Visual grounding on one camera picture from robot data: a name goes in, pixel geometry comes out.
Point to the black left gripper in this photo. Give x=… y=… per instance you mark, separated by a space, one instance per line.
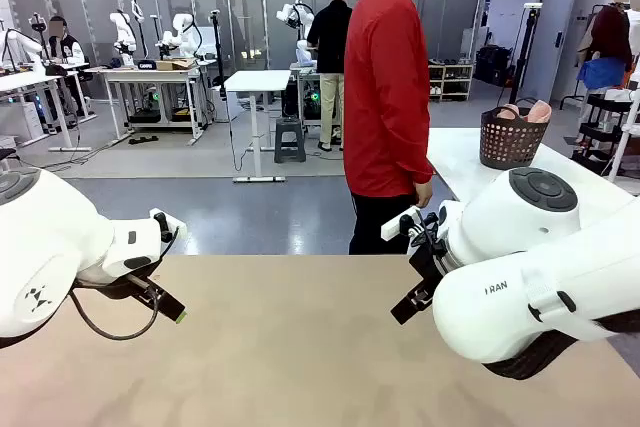
x=115 y=290

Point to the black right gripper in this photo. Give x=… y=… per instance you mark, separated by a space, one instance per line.
x=427 y=262

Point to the dark perforated plastic basket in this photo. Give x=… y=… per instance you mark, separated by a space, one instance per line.
x=510 y=144

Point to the pink woven towel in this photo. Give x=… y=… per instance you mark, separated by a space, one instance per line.
x=537 y=112

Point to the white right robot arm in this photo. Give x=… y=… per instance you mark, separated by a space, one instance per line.
x=525 y=297

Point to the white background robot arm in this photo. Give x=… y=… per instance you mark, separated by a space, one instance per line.
x=295 y=14
x=22 y=44
x=182 y=34
x=122 y=37

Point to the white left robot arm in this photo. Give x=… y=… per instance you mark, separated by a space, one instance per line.
x=50 y=247

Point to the person's right hand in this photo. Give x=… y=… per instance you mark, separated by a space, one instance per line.
x=424 y=195

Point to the large white table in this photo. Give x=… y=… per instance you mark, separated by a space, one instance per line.
x=460 y=157

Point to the black floor power strip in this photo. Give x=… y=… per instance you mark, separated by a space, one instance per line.
x=143 y=139

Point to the grey plastic step stool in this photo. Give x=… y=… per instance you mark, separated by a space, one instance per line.
x=290 y=139

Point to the person in red jacket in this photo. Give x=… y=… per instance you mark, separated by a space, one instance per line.
x=385 y=97

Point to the black office chair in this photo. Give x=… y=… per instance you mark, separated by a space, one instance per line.
x=7 y=154

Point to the wooden shoe rack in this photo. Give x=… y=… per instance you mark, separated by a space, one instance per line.
x=450 y=82

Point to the white desk with robots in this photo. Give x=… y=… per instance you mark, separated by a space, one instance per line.
x=150 y=74

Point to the computer tower with green light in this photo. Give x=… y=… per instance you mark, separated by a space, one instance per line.
x=312 y=97

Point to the flat cardboard box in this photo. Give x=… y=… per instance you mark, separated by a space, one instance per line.
x=175 y=64

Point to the small white standing desk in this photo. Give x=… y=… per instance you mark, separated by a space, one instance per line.
x=257 y=81

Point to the black suitcase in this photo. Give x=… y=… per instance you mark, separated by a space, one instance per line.
x=492 y=66

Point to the black utility cart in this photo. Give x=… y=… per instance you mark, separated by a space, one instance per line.
x=600 y=132

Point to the long white office desk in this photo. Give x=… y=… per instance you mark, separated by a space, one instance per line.
x=30 y=81

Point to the seated person in varsity jacket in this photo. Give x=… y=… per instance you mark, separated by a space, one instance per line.
x=67 y=47

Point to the standing person in black shirt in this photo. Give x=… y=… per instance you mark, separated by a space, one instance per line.
x=330 y=37

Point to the blue hanging cloth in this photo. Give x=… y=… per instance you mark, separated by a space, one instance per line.
x=602 y=72

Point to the maroon hanging garment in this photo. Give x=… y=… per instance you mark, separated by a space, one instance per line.
x=612 y=37

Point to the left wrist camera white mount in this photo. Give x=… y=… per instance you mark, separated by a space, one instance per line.
x=172 y=227

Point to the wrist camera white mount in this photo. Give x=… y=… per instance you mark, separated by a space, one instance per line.
x=172 y=227
x=395 y=228

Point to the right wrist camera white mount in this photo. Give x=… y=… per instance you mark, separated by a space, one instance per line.
x=395 y=228

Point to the black camera tripod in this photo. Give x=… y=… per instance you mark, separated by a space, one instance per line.
x=216 y=47

